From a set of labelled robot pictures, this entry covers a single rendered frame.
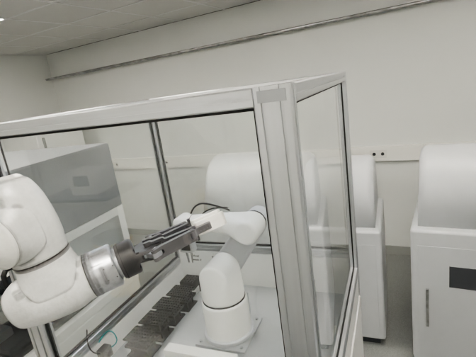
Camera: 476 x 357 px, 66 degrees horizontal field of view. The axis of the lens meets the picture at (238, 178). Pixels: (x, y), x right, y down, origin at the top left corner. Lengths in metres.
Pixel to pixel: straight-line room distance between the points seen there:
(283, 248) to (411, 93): 3.20
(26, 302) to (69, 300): 0.07
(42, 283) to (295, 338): 0.56
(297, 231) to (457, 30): 3.26
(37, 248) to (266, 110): 0.49
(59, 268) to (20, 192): 0.15
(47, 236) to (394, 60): 3.53
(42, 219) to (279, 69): 3.60
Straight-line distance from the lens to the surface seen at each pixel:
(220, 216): 0.80
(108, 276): 0.77
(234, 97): 0.77
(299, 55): 4.05
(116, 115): 0.94
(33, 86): 6.10
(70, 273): 0.77
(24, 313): 0.80
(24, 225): 0.72
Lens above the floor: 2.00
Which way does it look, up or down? 14 degrees down
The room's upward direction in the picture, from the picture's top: 8 degrees counter-clockwise
